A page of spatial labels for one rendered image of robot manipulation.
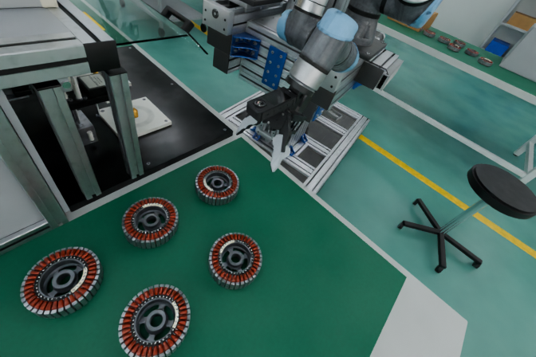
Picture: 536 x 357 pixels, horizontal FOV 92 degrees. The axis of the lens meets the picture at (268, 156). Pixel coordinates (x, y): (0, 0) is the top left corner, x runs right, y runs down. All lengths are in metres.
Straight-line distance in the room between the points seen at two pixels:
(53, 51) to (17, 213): 0.32
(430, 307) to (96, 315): 0.70
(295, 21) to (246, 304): 0.64
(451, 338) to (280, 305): 0.39
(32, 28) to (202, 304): 0.53
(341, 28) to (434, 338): 0.67
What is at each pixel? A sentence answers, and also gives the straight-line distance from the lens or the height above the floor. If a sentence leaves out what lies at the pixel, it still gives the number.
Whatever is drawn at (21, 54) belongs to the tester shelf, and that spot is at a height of 1.11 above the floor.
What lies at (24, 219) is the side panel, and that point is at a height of 0.80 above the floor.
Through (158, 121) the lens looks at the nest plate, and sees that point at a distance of 0.85.
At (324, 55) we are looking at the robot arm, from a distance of 0.56.
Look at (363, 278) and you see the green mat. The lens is 0.71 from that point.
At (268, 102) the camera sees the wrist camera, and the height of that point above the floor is 1.03.
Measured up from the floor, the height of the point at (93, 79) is 0.92.
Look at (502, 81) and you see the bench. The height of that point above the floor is 0.75.
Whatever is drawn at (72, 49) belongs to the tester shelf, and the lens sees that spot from 0.48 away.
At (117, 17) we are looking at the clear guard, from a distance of 0.72.
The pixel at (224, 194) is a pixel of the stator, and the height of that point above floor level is 0.79.
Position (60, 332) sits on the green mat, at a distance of 0.62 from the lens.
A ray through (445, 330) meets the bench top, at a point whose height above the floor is 0.75.
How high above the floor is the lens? 1.32
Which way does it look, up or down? 44 degrees down
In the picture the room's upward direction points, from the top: 18 degrees clockwise
